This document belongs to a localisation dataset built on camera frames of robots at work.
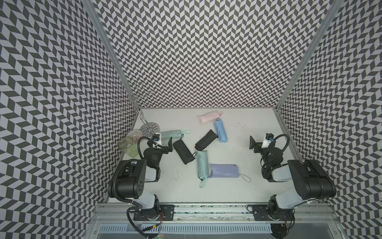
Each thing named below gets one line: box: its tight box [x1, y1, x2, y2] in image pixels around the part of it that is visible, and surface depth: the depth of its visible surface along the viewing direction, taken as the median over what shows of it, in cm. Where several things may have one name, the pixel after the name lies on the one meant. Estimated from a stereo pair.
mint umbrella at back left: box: [160, 129, 191, 140], surface depth 101 cm
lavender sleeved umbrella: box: [208, 163, 252, 183], surface depth 87 cm
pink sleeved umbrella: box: [196, 110, 224, 125], surface depth 111 cm
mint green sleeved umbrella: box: [195, 149, 210, 188], surface depth 88 cm
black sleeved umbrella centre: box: [194, 128, 219, 151], surface depth 99 cm
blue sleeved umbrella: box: [213, 118, 229, 143], surface depth 103 cm
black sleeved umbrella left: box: [173, 133, 197, 165], surface depth 95 cm
